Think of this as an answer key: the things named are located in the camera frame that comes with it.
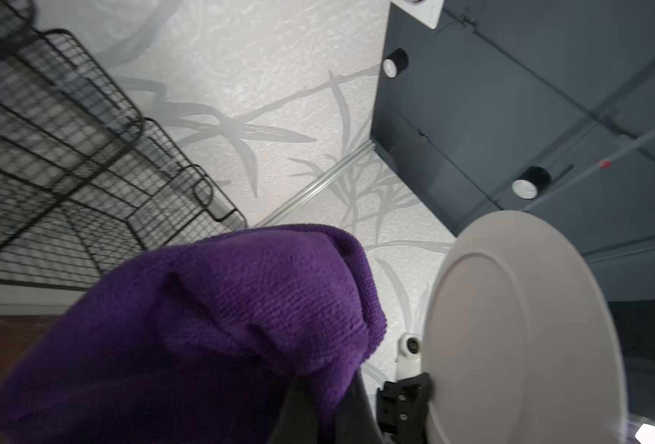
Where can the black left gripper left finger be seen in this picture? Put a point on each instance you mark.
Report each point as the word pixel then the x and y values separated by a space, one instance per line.
pixel 297 420

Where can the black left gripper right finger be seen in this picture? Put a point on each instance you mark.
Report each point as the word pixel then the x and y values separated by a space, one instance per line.
pixel 354 419

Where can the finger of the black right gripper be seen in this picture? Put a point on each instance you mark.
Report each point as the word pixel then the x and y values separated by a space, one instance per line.
pixel 402 408

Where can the purple microfiber cloth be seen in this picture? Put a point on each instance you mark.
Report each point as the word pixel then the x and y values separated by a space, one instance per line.
pixel 199 343

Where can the colourful squiggle pattern plate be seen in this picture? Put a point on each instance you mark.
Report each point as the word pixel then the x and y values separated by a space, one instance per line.
pixel 519 341

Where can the black ceiling spotlight near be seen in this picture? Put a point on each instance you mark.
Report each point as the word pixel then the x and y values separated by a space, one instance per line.
pixel 531 183

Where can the black ceiling spotlight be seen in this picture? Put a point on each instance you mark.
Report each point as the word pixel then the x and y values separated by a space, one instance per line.
pixel 395 63
pixel 531 183

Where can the black ceiling spotlight far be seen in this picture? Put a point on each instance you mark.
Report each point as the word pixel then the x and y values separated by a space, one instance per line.
pixel 395 63

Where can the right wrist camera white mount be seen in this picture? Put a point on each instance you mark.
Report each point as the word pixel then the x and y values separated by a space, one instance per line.
pixel 408 361

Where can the black wire wall basket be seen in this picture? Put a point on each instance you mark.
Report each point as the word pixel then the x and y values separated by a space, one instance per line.
pixel 86 181

